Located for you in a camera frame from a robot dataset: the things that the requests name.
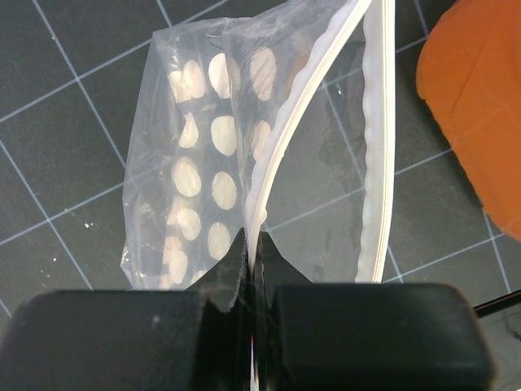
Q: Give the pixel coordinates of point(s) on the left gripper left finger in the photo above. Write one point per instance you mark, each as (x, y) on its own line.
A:
(191, 339)

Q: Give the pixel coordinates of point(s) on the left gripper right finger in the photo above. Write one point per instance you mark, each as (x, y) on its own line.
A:
(362, 336)

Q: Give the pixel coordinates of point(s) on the clear polka dot zip bag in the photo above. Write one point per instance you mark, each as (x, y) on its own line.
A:
(282, 124)

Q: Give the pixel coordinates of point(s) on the orange plastic basket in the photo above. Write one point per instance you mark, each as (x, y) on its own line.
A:
(468, 74)

